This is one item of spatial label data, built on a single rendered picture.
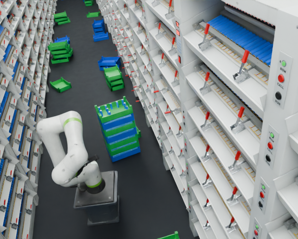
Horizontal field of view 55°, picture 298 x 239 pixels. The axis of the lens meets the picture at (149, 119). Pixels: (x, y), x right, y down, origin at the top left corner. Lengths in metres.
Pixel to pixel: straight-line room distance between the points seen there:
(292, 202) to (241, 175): 0.32
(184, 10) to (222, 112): 0.44
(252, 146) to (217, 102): 0.27
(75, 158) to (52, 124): 0.45
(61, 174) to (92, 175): 0.54
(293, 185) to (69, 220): 1.99
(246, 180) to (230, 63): 0.41
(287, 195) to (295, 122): 0.22
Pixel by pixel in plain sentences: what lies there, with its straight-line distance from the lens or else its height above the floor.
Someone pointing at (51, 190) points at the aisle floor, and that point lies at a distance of 2.82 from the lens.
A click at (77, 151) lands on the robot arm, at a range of 1.51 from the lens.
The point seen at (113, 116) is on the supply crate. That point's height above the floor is 0.51.
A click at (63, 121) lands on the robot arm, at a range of 1.88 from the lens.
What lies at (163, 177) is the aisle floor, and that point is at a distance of 2.62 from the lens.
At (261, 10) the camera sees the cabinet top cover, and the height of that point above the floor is 1.72.
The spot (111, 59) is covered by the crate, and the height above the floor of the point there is 0.10.
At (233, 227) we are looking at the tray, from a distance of 1.40.
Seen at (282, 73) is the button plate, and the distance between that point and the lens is 0.67.
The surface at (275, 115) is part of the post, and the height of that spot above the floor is 1.51.
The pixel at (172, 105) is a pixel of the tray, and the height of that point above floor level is 0.93.
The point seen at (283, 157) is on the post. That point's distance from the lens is 0.75.
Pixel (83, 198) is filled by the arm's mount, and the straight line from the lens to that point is 2.22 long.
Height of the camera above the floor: 1.93
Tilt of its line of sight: 36 degrees down
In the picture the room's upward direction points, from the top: 9 degrees counter-clockwise
